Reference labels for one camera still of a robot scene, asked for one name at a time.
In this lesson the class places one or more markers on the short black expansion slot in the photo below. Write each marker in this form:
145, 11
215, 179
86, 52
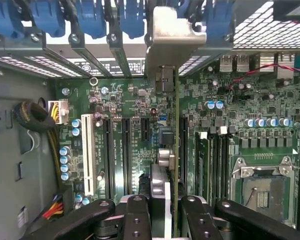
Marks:
145, 130

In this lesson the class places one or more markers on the CPU socket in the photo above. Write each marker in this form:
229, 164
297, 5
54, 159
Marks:
265, 190

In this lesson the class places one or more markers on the grey metal PC case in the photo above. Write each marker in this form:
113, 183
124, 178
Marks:
10, 162

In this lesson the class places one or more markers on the white PCI slot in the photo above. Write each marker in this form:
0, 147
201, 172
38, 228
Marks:
88, 150

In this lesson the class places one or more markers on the blue slot latch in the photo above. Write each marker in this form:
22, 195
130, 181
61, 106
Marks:
218, 20
131, 17
91, 17
2, 15
47, 17

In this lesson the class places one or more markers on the white power connector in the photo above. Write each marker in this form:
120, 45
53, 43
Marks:
62, 112

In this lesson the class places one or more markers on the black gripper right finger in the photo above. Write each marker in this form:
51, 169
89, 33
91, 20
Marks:
200, 220

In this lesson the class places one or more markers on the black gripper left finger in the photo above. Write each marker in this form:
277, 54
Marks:
137, 220

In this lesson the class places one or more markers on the metal slot blank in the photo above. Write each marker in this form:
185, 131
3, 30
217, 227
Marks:
120, 57
65, 62
92, 60

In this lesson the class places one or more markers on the green Dell motherboard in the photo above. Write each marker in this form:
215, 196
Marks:
130, 100

